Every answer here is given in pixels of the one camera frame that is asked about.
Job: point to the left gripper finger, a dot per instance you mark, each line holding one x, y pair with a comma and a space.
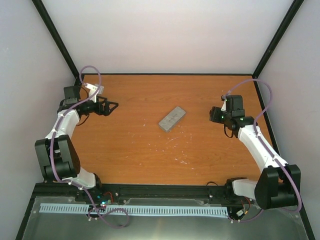
110, 107
102, 99

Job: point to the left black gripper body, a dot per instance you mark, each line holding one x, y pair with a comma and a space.
99, 111

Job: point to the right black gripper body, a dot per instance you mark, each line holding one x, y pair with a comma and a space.
218, 119

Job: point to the grey glasses case green lining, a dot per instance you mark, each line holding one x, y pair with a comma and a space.
171, 119

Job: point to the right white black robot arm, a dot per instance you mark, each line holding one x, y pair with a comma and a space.
279, 183

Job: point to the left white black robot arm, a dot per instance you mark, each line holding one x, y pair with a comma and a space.
56, 154

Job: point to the left controller board with leds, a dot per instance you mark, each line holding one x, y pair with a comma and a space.
105, 198

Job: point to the clear acrylic cover plate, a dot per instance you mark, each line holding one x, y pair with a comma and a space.
271, 225

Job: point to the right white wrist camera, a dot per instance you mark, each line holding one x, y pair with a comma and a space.
224, 106

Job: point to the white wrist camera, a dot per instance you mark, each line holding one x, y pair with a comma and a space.
224, 106
93, 91

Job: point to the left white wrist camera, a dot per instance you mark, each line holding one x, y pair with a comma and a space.
93, 91

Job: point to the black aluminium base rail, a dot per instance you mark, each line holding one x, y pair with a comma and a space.
211, 194

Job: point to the right controller board with wires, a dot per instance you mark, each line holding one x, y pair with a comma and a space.
245, 209

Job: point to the light blue slotted cable duct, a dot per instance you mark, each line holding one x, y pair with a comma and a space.
136, 210

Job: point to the left black frame post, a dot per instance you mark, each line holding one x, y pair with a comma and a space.
47, 20

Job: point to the black frame post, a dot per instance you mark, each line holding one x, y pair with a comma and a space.
47, 20
281, 30

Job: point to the right black frame post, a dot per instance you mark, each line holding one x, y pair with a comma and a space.
281, 30

